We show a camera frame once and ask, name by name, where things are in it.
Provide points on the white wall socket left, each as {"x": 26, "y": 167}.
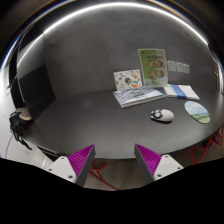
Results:
{"x": 171, "y": 66}

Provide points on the red chair right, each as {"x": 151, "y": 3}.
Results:
{"x": 216, "y": 138}

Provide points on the white wall socket right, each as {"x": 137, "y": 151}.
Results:
{"x": 186, "y": 68}

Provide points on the green upright poster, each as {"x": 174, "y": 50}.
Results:
{"x": 154, "y": 67}

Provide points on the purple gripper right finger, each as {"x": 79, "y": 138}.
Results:
{"x": 154, "y": 166}

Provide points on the round landscape mouse pad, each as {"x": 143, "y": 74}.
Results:
{"x": 197, "y": 112}

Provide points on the white computer mouse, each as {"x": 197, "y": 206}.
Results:
{"x": 162, "y": 115}

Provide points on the white sticker card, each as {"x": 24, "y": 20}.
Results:
{"x": 129, "y": 79}

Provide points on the black panel monitor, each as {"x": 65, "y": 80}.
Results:
{"x": 35, "y": 88}

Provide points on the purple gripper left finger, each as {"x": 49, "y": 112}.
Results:
{"x": 74, "y": 168}

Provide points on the white wall socket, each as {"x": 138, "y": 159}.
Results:
{"x": 186, "y": 68}
{"x": 171, "y": 66}
{"x": 180, "y": 67}

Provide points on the white wall socket middle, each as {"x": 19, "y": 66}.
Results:
{"x": 180, "y": 67}

